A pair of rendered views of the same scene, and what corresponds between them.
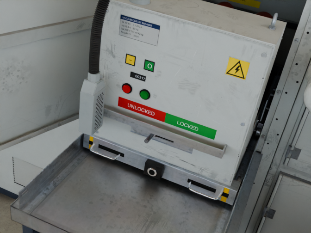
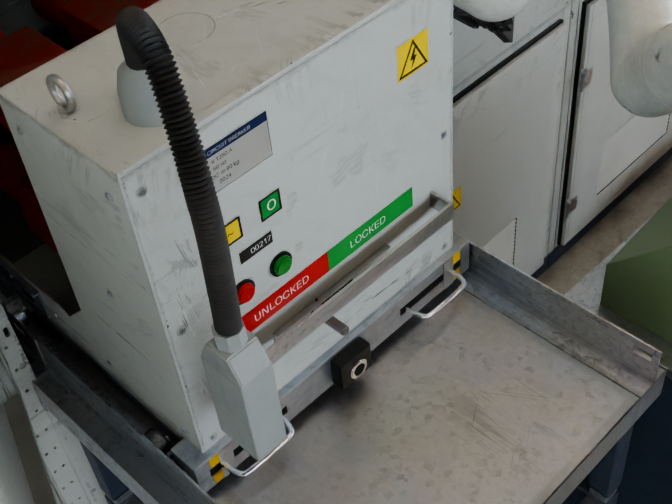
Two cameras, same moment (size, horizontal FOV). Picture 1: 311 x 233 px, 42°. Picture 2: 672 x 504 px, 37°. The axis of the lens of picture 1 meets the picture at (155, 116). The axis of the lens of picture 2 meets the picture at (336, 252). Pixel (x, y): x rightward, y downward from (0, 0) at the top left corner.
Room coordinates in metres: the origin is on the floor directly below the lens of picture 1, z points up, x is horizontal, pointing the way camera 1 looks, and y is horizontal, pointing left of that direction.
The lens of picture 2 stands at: (0.56, 0.73, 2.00)
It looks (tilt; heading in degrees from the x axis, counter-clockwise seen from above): 45 degrees down; 301
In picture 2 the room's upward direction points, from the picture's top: 7 degrees counter-clockwise
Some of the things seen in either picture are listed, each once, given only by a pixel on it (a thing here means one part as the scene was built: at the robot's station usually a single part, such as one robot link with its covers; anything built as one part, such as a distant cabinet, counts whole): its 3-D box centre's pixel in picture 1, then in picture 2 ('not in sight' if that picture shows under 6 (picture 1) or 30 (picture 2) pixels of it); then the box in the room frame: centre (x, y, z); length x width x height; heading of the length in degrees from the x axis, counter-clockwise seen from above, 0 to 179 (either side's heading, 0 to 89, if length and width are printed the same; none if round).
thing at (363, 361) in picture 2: (153, 169); (352, 364); (1.01, -0.02, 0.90); 0.06 x 0.03 x 0.05; 72
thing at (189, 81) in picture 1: (168, 100); (325, 226); (1.03, -0.03, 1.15); 0.48 x 0.01 x 0.48; 72
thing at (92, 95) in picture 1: (92, 104); (241, 388); (1.03, 0.19, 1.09); 0.08 x 0.05 x 0.17; 162
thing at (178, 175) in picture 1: (158, 163); (333, 350); (1.05, -0.03, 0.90); 0.54 x 0.05 x 0.06; 72
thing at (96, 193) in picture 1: (153, 182); (342, 387); (1.04, -0.03, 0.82); 0.68 x 0.62 x 0.06; 162
